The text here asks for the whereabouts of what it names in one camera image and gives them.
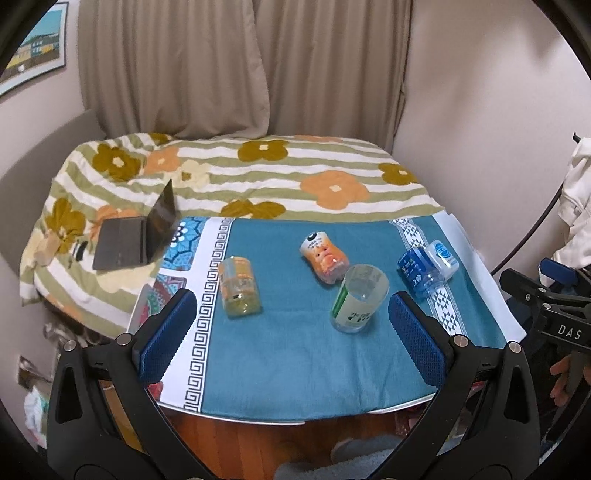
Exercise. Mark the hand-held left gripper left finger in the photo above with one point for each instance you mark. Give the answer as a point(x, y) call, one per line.
point(168, 337)

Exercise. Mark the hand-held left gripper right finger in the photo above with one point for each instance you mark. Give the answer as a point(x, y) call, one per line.
point(418, 341)

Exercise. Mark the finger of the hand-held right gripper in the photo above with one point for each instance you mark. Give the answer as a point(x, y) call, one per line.
point(521, 284)
point(556, 268)

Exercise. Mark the clear cup green label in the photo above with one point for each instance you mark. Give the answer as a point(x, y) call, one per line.
point(360, 300)

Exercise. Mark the blue label clear cup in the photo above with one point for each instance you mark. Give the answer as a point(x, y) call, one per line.
point(427, 270)

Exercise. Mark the yellow label clear cup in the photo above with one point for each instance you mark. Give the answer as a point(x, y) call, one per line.
point(238, 288)

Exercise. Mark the orange printed cup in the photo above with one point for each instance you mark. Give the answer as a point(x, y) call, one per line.
point(323, 257)

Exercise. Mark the person's right hand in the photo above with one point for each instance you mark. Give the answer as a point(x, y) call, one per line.
point(561, 378)

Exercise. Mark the white garment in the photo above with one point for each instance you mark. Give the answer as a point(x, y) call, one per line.
point(577, 207)

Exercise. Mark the colourful patterned cloth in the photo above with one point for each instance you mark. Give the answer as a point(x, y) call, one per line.
point(184, 244)

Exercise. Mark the grey laptop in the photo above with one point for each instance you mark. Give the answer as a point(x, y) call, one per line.
point(122, 244)

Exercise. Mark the round table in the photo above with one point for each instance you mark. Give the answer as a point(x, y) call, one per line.
point(258, 419)

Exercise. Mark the teal patterned tablecloth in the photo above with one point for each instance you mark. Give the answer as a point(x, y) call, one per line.
point(295, 360)

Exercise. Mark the grey slipper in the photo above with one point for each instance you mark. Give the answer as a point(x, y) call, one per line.
point(341, 454)

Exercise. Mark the plastic bag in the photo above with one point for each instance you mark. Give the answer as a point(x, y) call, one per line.
point(36, 413)

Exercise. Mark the floral striped blanket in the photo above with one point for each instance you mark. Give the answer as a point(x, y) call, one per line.
point(277, 180)

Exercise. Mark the beige curtain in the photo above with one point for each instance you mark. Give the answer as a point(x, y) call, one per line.
point(240, 69)

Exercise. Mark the wall poster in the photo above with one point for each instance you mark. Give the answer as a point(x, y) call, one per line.
point(32, 46)

